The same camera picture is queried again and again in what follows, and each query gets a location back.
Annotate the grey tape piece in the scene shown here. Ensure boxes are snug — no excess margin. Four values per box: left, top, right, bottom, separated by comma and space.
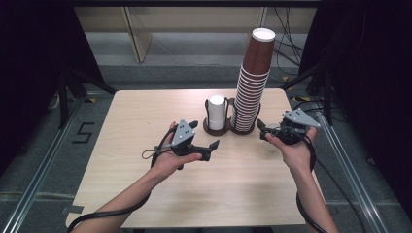
60, 204, 85, 216

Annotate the beige cabinet panel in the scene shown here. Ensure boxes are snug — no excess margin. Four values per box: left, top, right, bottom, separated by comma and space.
120, 7, 154, 64

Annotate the stack of white paper cups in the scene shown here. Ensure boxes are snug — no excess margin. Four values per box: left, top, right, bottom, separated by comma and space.
208, 94, 228, 132

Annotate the black curtain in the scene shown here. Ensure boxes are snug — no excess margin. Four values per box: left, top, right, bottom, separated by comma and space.
0, 0, 106, 178
296, 0, 412, 222

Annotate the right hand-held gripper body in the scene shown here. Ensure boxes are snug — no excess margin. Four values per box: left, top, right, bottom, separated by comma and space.
267, 108, 322, 146

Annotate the stack of brown paper cups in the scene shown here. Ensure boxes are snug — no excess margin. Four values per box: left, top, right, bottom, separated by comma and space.
230, 27, 277, 133

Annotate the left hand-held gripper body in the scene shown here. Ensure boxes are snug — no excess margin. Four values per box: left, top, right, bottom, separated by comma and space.
170, 118, 212, 171

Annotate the dark double cup holder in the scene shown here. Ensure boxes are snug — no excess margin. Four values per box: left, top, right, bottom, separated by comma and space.
202, 97, 262, 137

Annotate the black metal stand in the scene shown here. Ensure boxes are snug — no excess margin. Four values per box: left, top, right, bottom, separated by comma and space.
57, 67, 119, 130
280, 61, 335, 127

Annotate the metal floor rail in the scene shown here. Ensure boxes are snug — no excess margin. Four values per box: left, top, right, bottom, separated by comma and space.
0, 93, 89, 233
311, 96, 395, 233

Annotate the person's right hand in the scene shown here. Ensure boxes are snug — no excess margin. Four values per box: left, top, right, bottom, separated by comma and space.
264, 126, 318, 179

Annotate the black floor cable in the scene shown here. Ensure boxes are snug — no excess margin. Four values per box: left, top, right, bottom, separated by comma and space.
292, 99, 369, 233

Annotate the person's left hand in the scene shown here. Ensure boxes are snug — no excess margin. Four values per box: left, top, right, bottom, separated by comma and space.
150, 121, 204, 183

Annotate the bundle of black hanging cables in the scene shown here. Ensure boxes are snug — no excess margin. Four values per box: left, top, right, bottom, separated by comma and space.
272, 7, 306, 78

